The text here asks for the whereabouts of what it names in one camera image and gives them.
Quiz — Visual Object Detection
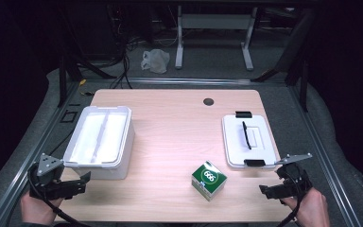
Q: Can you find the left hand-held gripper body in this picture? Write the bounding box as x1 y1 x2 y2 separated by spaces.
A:
27 153 77 201

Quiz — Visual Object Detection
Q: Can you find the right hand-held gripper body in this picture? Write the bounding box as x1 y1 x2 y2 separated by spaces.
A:
275 153 313 200

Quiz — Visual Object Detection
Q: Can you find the white plastic storage box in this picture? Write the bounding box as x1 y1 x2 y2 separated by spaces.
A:
62 105 136 181

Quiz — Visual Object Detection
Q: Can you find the green and white carton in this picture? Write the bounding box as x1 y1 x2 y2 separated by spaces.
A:
191 160 228 202

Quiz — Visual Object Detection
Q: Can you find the person's right hand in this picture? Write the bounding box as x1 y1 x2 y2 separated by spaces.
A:
280 187 331 227

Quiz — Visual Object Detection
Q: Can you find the person's left hand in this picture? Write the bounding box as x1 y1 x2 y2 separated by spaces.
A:
20 190 64 226

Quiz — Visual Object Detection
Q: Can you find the black metal stand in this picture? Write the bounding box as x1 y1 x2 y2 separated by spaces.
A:
251 9 311 112
58 53 117 108

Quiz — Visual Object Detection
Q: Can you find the yellow plug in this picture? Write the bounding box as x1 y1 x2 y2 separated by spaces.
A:
78 79 95 96

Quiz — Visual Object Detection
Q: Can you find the white plastic bag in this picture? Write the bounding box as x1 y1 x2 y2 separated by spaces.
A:
140 48 170 75

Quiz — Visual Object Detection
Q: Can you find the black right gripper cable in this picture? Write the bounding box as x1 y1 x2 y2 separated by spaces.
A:
276 171 304 227

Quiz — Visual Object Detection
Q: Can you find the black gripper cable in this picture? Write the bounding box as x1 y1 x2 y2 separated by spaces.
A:
276 171 304 227
27 169 88 227

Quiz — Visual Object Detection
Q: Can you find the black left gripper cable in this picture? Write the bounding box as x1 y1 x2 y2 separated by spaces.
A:
27 169 88 227

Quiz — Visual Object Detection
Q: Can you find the thin black floor cable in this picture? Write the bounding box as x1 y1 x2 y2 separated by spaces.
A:
47 128 76 156

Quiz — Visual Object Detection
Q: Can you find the white lid with black handle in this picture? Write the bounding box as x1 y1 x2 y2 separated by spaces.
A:
221 111 278 169

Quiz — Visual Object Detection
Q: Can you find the bundle of black floor cables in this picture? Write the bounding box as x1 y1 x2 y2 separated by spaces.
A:
107 6 134 90

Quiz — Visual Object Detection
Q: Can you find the metal floor rail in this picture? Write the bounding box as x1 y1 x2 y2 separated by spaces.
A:
119 77 253 87

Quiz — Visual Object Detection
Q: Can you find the white metal desk frame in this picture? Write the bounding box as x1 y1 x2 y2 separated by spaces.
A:
174 5 259 72

